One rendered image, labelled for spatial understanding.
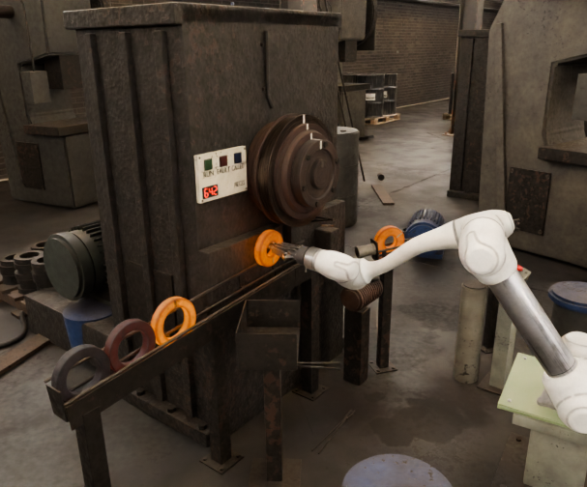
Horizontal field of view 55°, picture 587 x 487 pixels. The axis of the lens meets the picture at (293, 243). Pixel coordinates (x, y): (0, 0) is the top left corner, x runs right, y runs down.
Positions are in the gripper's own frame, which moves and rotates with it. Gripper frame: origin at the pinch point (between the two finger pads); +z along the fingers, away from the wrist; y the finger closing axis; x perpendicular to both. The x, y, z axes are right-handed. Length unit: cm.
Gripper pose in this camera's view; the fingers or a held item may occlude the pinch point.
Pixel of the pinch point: (269, 244)
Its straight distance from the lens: 232.8
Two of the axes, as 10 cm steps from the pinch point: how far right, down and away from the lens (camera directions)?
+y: 6.1, -2.7, 7.5
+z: -7.9, -2.4, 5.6
